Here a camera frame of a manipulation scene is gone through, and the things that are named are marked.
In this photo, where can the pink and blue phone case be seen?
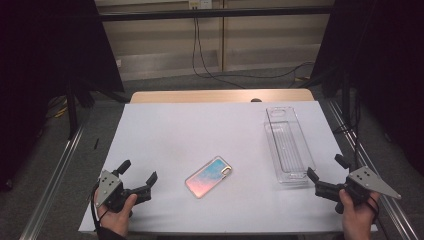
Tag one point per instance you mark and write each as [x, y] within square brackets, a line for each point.
[209, 176]

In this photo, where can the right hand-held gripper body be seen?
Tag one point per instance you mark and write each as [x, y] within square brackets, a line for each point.
[360, 185]

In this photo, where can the yellow floor tape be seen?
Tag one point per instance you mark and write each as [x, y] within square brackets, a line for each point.
[302, 79]

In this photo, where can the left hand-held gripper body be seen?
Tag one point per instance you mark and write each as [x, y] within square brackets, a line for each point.
[112, 195]

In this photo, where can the black horizontal bar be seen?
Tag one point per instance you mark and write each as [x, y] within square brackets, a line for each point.
[213, 13]

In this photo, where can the clear plastic tray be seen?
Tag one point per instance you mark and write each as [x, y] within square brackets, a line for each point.
[289, 146]

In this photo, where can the person's left hand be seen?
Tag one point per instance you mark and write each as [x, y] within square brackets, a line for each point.
[117, 220]

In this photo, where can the black curtain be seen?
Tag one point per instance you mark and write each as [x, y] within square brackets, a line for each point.
[40, 66]
[383, 66]

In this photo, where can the black stand leg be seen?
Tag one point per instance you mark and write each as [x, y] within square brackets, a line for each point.
[71, 113]

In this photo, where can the white wall socket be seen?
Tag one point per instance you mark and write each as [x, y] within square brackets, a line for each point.
[200, 4]

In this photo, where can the white board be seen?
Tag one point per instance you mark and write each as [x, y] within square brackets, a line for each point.
[186, 133]

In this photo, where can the wooden table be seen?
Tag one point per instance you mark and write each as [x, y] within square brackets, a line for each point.
[200, 96]

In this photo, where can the metal floor rail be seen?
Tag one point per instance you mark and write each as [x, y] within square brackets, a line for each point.
[396, 213]
[50, 190]

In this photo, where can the person's right hand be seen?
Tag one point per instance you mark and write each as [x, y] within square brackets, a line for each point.
[357, 220]

